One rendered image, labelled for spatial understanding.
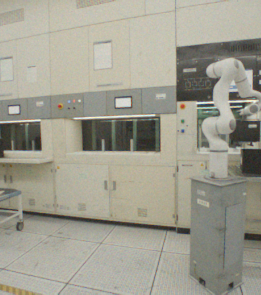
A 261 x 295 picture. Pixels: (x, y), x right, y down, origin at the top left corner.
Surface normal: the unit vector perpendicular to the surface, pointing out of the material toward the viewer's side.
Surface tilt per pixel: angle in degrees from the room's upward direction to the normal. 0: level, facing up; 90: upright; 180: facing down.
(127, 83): 90
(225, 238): 90
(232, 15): 88
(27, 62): 90
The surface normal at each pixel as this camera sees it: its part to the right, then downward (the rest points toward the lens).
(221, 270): 0.49, 0.06
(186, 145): -0.27, 0.07
